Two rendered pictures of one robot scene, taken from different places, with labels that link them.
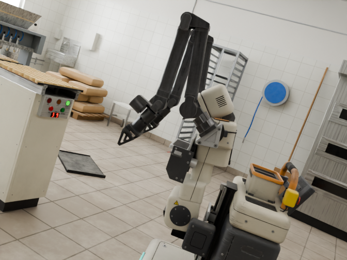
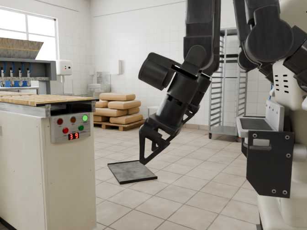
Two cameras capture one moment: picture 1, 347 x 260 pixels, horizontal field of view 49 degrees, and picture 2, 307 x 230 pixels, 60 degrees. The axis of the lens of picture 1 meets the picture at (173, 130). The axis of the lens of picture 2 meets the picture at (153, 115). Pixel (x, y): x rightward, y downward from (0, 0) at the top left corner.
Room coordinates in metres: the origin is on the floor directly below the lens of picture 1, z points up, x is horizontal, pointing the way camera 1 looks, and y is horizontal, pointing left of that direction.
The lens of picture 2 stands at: (1.10, 0.09, 1.04)
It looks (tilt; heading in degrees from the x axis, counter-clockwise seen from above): 8 degrees down; 10
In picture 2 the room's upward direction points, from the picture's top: straight up
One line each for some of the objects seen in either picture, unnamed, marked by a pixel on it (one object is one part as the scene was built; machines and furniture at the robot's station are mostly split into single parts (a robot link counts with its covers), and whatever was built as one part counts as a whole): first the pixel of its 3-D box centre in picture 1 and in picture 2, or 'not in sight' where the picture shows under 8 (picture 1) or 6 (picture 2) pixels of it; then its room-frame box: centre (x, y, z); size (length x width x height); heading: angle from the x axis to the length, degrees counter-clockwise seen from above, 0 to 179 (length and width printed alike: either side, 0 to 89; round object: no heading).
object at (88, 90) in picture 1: (88, 88); (124, 104); (6.51, 1.63, 0.49); 0.72 x 0.42 x 0.15; 162
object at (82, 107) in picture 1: (85, 106); (126, 118); (6.53, 1.60, 0.19); 0.72 x 0.42 x 0.15; 161
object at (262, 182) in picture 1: (262, 182); not in sight; (1.83, -0.50, 0.87); 0.23 x 0.15 x 0.11; 174
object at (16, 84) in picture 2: not in sight; (16, 83); (5.45, 3.36, 0.95); 0.40 x 0.30 x 0.14; 160
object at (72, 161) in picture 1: (79, 163); (130, 170); (3.87, 0.82, 0.02); 0.60 x 0.40 x 0.03; 31
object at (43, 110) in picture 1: (55, 107); (71, 127); (2.46, 0.79, 0.77); 0.24 x 0.04 x 0.14; 151
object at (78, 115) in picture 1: (69, 107); (115, 123); (6.62, 1.88, 0.06); 1.20 x 0.80 x 0.11; 69
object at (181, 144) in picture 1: (185, 155); (266, 140); (1.87, -0.10, 0.87); 0.28 x 0.16 x 0.22; 174
